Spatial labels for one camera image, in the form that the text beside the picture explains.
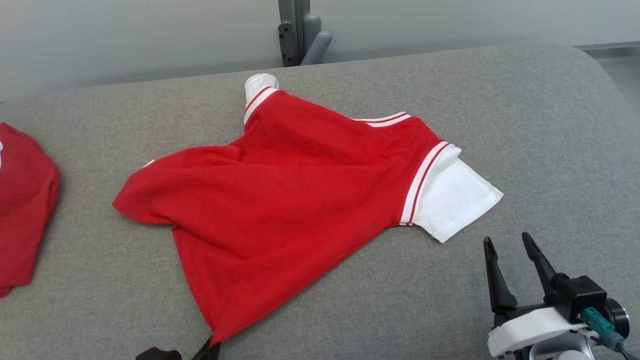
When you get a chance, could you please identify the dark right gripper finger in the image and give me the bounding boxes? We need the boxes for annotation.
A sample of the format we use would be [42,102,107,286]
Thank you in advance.
[521,232,557,304]
[483,236,519,314]

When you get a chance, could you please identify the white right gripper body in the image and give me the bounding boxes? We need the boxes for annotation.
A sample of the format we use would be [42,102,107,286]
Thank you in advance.
[487,303,587,360]

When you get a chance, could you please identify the red jersey with white sleeves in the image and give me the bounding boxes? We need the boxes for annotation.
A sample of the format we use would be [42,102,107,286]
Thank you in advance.
[112,73,504,347]

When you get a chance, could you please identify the red shorts with white trim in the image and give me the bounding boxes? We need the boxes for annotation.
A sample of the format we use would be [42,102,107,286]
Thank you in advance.
[0,122,60,299]

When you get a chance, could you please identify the grey fabric sofa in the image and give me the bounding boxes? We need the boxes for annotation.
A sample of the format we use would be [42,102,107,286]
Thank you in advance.
[0,44,640,360]

